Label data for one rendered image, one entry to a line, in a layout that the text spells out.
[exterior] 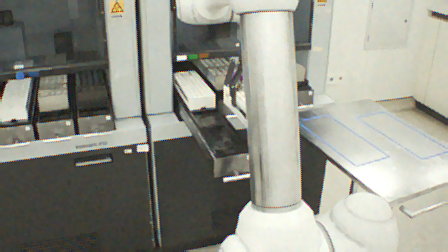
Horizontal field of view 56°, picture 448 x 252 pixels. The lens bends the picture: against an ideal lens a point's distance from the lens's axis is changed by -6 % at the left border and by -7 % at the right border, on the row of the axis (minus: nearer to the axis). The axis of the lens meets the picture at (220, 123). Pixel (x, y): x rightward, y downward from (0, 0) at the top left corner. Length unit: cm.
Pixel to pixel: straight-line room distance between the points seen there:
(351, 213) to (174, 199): 116
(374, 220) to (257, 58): 40
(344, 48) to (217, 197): 187
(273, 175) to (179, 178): 111
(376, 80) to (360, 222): 293
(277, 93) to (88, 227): 134
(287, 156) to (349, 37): 271
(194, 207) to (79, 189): 52
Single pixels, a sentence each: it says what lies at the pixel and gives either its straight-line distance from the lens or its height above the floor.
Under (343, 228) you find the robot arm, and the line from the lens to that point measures 93.
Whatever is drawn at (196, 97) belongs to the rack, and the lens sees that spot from 168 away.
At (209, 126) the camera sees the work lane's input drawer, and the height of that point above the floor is 80.
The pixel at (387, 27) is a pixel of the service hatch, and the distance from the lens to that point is 369.
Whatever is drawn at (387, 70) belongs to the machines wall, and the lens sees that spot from 383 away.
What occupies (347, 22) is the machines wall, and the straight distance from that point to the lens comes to 345.
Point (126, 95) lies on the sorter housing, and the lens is 180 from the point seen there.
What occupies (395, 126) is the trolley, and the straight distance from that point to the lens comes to 170.
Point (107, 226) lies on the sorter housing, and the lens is 199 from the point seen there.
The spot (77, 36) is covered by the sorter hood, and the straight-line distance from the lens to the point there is 169.
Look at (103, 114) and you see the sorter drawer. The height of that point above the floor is 81.
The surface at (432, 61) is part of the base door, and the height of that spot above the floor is 47.
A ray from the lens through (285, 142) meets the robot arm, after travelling 83.
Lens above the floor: 151
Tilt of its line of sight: 26 degrees down
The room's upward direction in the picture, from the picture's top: 1 degrees clockwise
